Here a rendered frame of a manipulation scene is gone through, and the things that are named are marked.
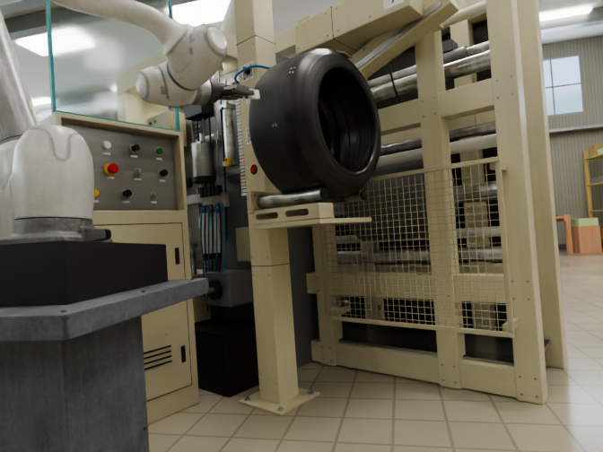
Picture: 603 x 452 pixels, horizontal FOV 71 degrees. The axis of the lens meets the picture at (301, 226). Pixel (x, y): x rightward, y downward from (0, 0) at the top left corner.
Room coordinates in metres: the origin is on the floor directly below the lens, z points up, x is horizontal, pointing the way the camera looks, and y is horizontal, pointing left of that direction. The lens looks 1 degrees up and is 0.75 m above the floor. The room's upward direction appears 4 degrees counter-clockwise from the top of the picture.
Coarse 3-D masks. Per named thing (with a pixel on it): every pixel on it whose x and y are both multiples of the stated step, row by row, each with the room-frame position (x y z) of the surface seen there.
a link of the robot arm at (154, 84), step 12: (144, 72) 1.10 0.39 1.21; (156, 72) 1.11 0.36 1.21; (168, 72) 1.10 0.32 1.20; (144, 84) 1.11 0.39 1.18; (156, 84) 1.11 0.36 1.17; (168, 84) 1.12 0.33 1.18; (144, 96) 1.13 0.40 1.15; (156, 96) 1.13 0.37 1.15; (168, 96) 1.14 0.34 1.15; (180, 96) 1.15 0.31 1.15; (192, 96) 1.19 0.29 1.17
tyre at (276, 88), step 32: (288, 64) 1.56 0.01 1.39; (320, 64) 1.54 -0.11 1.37; (352, 64) 1.71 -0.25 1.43; (288, 96) 1.48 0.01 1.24; (320, 96) 1.96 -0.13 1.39; (352, 96) 1.90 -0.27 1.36; (256, 128) 1.58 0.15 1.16; (288, 128) 1.48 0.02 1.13; (320, 128) 1.51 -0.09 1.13; (352, 128) 1.98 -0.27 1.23; (288, 160) 1.54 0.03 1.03; (320, 160) 1.52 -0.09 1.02; (352, 160) 1.96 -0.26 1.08; (288, 192) 1.70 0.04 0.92; (352, 192) 1.71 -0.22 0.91
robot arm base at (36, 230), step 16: (16, 224) 0.89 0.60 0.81; (32, 224) 0.88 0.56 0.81; (48, 224) 0.88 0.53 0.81; (64, 224) 0.90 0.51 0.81; (80, 224) 0.93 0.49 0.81; (0, 240) 0.87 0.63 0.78; (16, 240) 0.87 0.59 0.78; (32, 240) 0.87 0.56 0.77; (48, 240) 0.86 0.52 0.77; (80, 240) 0.91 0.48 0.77; (96, 240) 0.93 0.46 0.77; (112, 240) 1.02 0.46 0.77
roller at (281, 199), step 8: (296, 192) 1.65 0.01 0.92; (304, 192) 1.62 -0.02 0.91; (312, 192) 1.59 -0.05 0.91; (320, 192) 1.57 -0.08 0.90; (264, 200) 1.76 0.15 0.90; (272, 200) 1.73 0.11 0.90; (280, 200) 1.70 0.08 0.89; (288, 200) 1.67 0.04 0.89; (296, 200) 1.65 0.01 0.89; (304, 200) 1.63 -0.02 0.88; (312, 200) 1.61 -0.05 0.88
